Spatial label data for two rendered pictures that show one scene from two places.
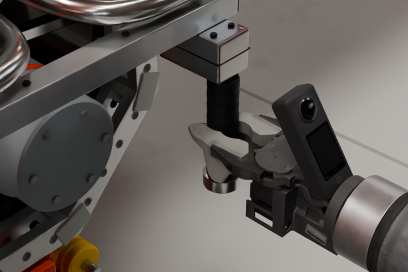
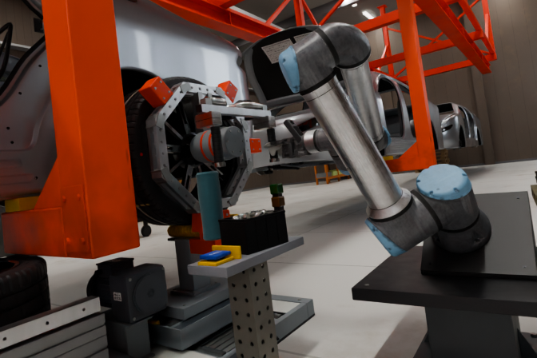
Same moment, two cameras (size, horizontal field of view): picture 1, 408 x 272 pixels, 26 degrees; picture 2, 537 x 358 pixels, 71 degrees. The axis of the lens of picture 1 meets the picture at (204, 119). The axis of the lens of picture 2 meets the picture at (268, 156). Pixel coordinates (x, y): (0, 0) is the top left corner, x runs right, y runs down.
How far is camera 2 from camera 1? 107 cm
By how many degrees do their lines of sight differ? 38
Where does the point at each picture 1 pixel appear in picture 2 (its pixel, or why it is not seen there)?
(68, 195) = (236, 153)
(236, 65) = (272, 124)
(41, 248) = (224, 203)
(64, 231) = (230, 200)
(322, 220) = (301, 148)
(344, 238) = (307, 140)
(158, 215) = not seen: hidden behind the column
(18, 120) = (226, 111)
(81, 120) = (237, 133)
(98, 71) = (241, 110)
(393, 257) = (318, 136)
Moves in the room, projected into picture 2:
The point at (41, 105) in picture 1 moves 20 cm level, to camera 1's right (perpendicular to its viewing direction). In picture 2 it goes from (230, 110) to (281, 105)
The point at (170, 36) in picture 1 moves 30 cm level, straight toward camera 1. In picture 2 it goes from (256, 113) to (266, 97)
